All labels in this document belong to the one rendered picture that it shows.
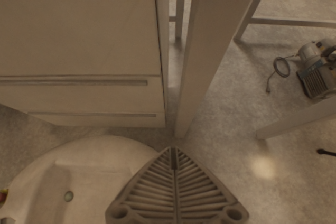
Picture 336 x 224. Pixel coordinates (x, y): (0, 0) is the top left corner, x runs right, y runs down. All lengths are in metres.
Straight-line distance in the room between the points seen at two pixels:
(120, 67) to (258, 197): 0.84
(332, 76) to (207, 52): 1.02
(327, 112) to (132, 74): 0.57
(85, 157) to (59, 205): 0.17
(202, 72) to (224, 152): 0.63
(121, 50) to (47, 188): 0.45
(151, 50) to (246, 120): 0.79
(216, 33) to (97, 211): 0.52
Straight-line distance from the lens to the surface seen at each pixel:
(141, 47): 0.21
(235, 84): 1.01
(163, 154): 0.16
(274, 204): 0.94
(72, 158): 0.49
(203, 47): 0.20
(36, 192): 0.54
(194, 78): 0.25
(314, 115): 0.64
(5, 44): 0.31
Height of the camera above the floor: 0.76
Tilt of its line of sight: 68 degrees down
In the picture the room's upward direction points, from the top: 2 degrees counter-clockwise
